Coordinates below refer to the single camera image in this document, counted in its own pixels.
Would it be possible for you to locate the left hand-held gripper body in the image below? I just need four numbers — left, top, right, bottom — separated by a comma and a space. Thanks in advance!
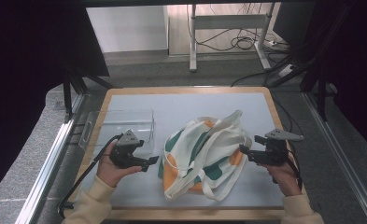
109, 129, 145, 170

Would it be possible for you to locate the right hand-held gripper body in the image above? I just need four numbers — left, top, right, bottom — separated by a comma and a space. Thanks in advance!
255, 128, 304, 166

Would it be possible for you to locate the clear plastic container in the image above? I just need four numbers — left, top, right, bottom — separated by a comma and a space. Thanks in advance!
78, 108, 157, 157

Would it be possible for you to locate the white green orange tote bag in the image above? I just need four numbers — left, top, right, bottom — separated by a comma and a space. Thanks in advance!
157, 109, 253, 203

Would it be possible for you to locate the person's left hand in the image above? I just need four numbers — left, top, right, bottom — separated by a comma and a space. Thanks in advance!
96, 143, 143, 188

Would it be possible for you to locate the person's right hand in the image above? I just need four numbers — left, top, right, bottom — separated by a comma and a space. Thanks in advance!
260, 161, 302, 198

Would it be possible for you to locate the wooden framed work board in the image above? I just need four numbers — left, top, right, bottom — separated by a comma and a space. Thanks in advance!
77, 92, 286, 209

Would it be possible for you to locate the black metal stand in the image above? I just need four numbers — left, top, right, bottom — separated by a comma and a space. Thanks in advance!
268, 3, 357, 122
62, 60, 114, 123

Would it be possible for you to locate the white power strip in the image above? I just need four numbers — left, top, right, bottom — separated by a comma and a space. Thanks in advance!
278, 63, 297, 78

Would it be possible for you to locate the dark curtain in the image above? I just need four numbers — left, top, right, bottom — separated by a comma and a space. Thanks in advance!
0, 0, 110, 203
302, 0, 367, 157

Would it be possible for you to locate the right hand-held gripper black cable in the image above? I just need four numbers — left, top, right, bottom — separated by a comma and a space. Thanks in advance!
284, 141, 304, 191

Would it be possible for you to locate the hand-held gripper black cable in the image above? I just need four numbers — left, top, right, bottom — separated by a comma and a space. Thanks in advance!
284, 141, 304, 191
57, 133, 124, 218

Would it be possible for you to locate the thin black cable beside table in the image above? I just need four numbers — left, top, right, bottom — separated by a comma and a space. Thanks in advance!
271, 92, 304, 138

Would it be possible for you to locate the left hand-held gripper black cable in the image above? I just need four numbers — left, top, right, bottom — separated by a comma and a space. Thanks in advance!
57, 133, 124, 218

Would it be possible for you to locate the aluminium rail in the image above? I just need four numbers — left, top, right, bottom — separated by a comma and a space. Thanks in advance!
302, 91, 367, 224
16, 92, 86, 224

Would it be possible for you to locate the tangle of black floor cables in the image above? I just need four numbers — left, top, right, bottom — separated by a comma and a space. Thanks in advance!
194, 27, 289, 54

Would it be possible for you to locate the white metal desk frame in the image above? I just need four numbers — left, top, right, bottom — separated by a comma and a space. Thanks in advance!
189, 3, 277, 73

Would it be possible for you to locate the white wall panel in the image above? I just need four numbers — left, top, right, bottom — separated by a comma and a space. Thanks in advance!
86, 6, 170, 54

